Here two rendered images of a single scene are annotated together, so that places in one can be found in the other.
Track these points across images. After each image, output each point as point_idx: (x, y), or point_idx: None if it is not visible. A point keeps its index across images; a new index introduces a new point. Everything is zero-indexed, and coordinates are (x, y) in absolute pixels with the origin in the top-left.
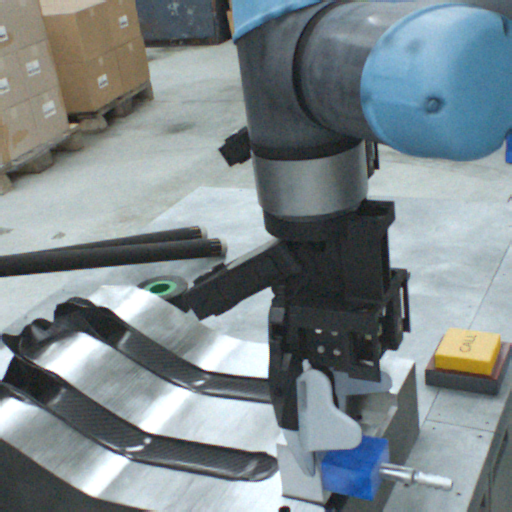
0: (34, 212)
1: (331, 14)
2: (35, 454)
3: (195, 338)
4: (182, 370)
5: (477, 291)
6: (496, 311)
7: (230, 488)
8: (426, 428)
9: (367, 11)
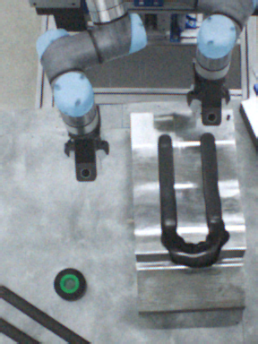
0: None
1: (236, 15)
2: (239, 206)
3: (144, 201)
4: (164, 197)
5: (16, 137)
6: (33, 124)
7: (219, 142)
8: (127, 125)
9: (238, 4)
